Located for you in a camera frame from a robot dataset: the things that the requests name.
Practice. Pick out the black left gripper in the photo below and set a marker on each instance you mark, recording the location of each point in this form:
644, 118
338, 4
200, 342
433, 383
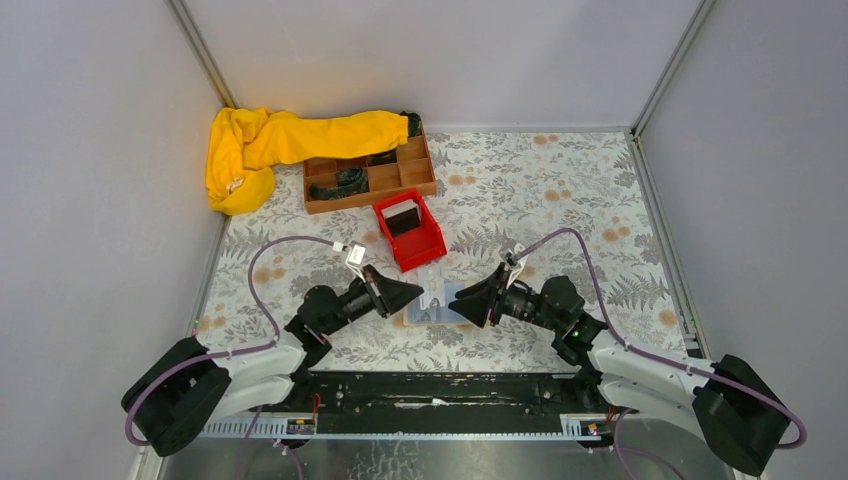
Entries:
381, 296

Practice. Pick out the yellow cloth garment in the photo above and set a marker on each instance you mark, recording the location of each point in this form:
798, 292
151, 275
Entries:
244, 146

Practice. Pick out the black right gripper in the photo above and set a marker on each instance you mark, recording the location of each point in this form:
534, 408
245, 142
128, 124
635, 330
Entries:
493, 301

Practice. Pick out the beige card holder wallet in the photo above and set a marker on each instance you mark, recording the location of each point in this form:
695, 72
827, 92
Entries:
413, 315

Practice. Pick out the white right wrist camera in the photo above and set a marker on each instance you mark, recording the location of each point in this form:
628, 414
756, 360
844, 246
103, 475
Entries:
515, 263

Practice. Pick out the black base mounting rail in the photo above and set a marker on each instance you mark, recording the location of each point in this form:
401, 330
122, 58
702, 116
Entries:
441, 404

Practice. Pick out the red plastic bin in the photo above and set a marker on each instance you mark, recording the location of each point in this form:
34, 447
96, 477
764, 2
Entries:
418, 247

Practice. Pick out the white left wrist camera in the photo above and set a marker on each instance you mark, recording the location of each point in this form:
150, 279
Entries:
354, 256

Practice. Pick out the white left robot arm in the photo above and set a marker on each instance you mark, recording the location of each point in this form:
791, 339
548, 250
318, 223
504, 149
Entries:
189, 386

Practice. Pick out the wooden compartment tray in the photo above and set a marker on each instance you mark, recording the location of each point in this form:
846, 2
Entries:
412, 169

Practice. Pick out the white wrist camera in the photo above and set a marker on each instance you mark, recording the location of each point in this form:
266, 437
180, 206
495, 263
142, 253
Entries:
354, 256
515, 263

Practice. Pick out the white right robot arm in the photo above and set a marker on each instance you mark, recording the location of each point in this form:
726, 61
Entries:
726, 403

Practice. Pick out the black card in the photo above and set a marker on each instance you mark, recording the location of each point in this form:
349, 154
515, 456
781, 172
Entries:
402, 218

